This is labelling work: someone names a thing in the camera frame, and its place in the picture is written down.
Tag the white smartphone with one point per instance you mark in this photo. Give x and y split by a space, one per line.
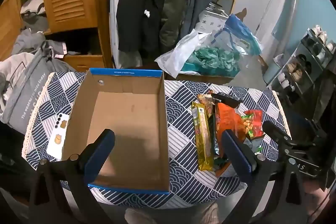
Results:
59 132

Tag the person's right hand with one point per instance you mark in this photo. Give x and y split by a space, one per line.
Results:
317 197

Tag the small green snack packet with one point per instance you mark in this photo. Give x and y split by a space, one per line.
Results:
258 148

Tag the person's shoe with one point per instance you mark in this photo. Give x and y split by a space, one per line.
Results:
210 213
139 216

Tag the white patterned storage box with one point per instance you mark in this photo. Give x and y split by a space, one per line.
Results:
210 19

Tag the teal crumpled plastic bags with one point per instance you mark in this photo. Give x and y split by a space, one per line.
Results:
215 58

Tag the group of shoes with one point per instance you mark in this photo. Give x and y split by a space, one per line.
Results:
296 69

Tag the blue-rimmed cardboard box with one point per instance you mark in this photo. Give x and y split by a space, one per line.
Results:
131 113

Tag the navy white patterned tablecloth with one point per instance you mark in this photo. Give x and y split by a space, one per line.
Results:
183 108

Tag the grey fabric storage bag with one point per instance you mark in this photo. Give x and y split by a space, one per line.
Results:
29 92

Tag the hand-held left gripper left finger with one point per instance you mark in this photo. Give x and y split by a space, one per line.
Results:
101 153

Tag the person's left shoe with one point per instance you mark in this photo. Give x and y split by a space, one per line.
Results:
139 216

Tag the person's right shoe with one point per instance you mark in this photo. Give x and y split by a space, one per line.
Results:
210 213

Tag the red-orange snack packet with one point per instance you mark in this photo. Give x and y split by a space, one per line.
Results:
228 119

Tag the black jacket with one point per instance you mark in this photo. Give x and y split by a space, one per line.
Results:
10 161

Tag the white shirt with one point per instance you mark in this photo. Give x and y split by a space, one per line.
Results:
115 29

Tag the white plastic bag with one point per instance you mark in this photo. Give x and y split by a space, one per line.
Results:
181 53

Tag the brown cardboard box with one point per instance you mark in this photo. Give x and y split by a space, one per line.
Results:
204 79

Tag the orange striped snack packet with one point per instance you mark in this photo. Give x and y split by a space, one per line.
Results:
206 104

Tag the black coat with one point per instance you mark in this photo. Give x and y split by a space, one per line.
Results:
141 3

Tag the blue plastic bag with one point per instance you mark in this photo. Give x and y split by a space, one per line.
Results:
239 29

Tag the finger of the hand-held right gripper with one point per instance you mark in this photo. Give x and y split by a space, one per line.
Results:
275 132

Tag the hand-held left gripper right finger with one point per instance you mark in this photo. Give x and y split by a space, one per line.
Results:
237 155

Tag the grey clothes pile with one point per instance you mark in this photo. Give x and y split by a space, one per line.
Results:
31 37

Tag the grey shoe rack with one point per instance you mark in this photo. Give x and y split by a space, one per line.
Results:
304 61

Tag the glossy black snack packet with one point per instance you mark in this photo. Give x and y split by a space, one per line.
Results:
225 99

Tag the red green peanut packet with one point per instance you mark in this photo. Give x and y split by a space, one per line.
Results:
252 121

